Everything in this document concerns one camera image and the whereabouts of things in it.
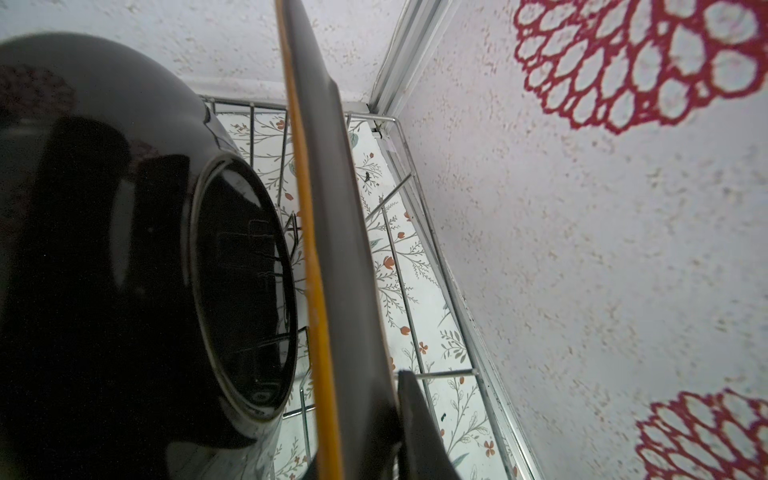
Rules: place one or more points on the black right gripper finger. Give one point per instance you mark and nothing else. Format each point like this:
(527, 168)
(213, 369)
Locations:
(421, 454)

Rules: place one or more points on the black round plate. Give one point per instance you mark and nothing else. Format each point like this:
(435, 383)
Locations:
(148, 320)

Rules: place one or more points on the black plate yellow rim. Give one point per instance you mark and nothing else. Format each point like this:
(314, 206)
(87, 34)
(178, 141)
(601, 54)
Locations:
(355, 406)

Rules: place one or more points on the chrome wire dish rack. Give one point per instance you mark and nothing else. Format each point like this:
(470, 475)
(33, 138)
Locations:
(428, 327)

